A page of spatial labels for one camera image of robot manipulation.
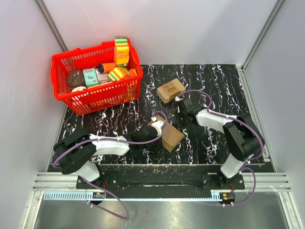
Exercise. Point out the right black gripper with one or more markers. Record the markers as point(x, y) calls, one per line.
point(178, 115)

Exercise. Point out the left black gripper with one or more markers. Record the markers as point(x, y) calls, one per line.
point(159, 146)

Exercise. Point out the kitchen scouring pads pack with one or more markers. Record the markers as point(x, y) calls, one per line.
point(170, 90)

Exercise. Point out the brown cardboard box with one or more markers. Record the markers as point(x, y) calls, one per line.
point(171, 136)

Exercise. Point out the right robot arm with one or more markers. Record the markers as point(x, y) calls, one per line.
point(242, 136)

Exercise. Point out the teal small box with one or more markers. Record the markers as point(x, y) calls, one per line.
point(90, 77)

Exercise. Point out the orange snack packet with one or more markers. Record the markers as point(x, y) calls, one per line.
point(131, 73)

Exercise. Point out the yellow green striped sponge pack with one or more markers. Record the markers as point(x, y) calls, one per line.
point(118, 73)

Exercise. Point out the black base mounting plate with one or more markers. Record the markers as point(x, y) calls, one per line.
point(205, 177)

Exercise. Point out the red plastic shopping basket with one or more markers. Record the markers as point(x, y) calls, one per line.
point(98, 97)

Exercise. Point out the pink packaged item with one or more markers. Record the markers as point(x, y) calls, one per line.
point(103, 78)

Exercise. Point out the orange cylindrical can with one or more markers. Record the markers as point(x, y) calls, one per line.
point(106, 67)

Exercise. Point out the white round item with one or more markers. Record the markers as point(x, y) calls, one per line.
point(79, 89)

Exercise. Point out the brown round bread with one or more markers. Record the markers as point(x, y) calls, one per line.
point(75, 79)

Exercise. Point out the orange yellow juice carton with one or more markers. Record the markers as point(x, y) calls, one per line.
point(121, 51)

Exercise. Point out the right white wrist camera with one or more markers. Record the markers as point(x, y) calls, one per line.
point(178, 102)

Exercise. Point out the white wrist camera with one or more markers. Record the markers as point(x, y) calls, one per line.
point(158, 125)
point(178, 102)

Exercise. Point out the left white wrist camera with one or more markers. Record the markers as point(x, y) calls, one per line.
point(158, 125)

